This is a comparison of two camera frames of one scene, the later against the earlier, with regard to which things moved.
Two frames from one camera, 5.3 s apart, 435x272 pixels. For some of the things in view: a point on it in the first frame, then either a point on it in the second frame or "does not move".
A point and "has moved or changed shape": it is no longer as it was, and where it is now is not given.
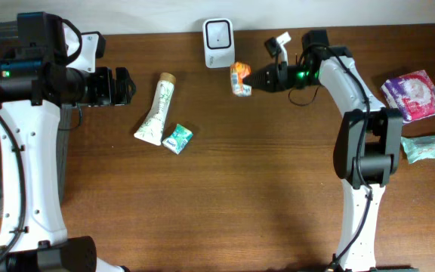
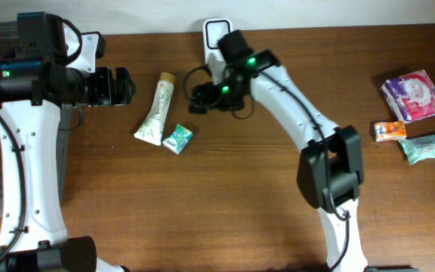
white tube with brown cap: x=151 y=130 does not move
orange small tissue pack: x=238 y=71 has moved or changed shape
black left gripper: x=100 y=81 does not move
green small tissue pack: x=179 y=139 does not move
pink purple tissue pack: x=415 y=94 does not move
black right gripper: x=275 y=77 to x=204 y=95
